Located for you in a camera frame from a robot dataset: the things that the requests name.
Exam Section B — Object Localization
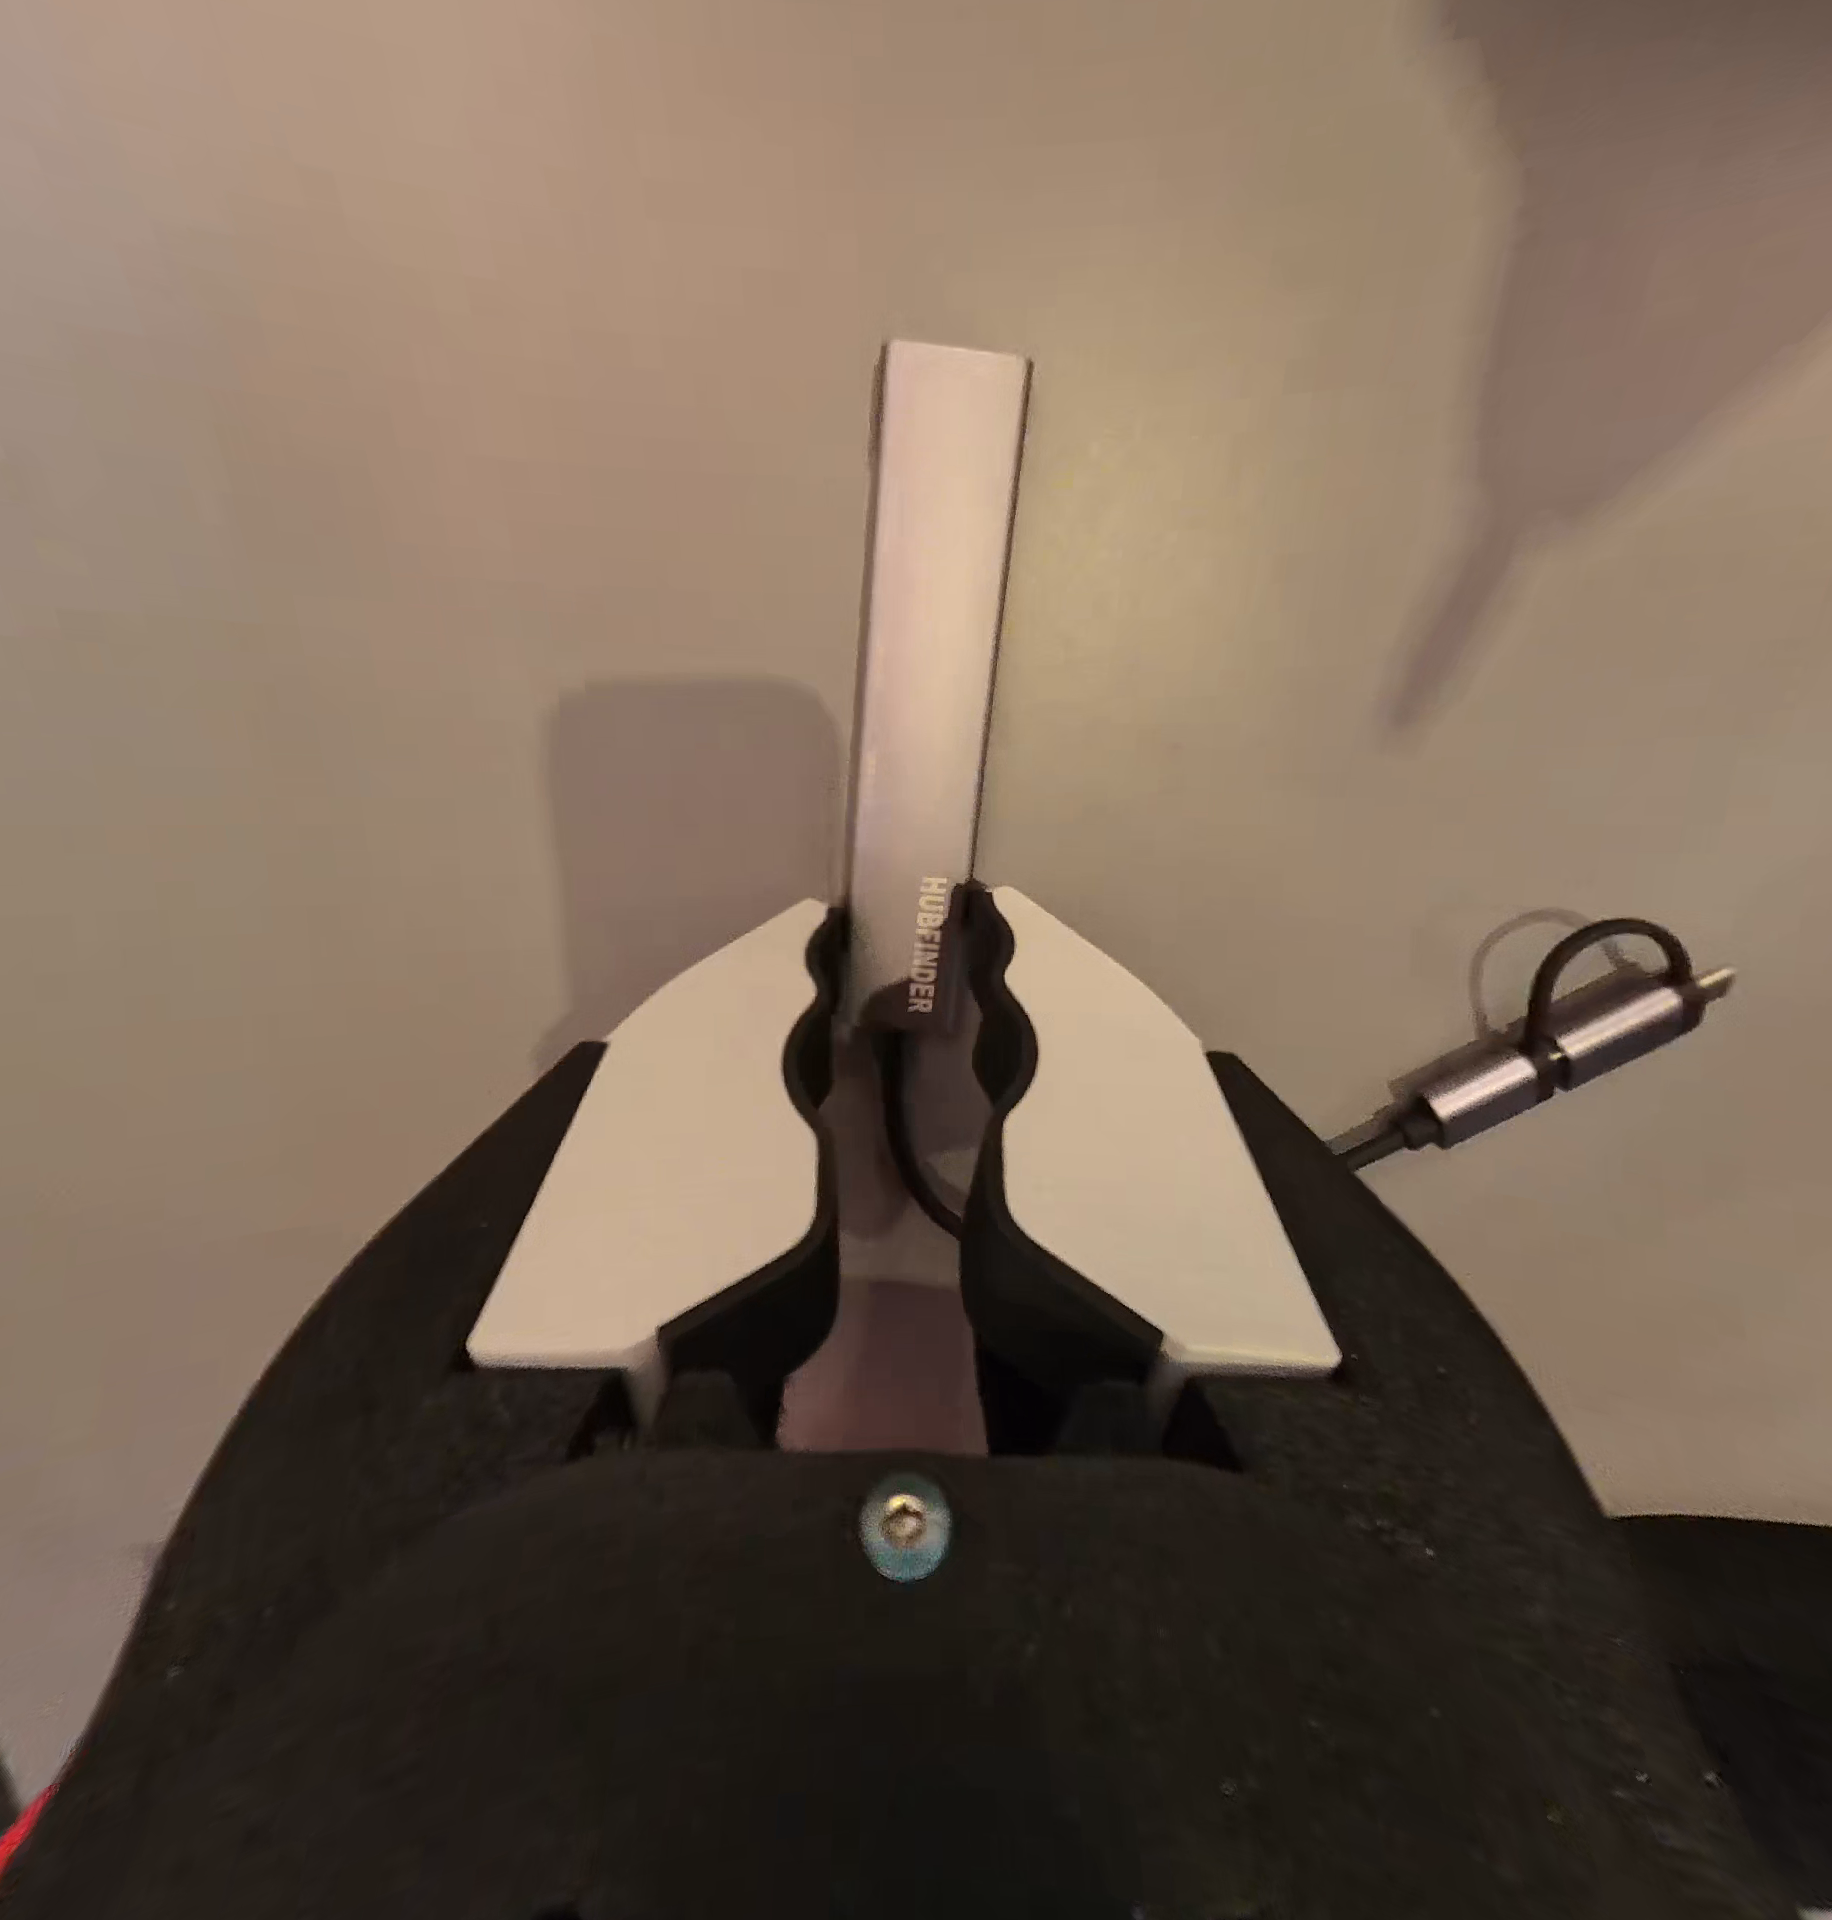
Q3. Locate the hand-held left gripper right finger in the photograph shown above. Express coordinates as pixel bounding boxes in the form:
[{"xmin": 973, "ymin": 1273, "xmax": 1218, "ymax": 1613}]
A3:
[{"xmin": 958, "ymin": 884, "xmax": 1341, "ymax": 1453}]

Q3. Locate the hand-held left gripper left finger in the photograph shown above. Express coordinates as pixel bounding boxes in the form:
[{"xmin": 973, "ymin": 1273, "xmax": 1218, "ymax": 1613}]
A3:
[{"xmin": 466, "ymin": 897, "xmax": 847, "ymax": 1445}]

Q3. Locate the grey hub with adapter plug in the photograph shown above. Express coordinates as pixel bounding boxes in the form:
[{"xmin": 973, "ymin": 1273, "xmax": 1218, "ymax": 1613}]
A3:
[{"xmin": 841, "ymin": 342, "xmax": 1741, "ymax": 1244}]

